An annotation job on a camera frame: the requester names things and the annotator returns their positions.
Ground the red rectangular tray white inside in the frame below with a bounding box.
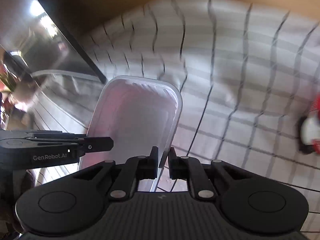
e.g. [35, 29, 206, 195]
[79, 76, 183, 191]

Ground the red white robot figurine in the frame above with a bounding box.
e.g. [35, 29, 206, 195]
[297, 94, 320, 154]

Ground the black glossy monitor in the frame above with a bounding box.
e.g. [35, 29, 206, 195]
[1, 0, 106, 83]

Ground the white grid tablecloth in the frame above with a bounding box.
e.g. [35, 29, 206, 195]
[23, 0, 319, 239]

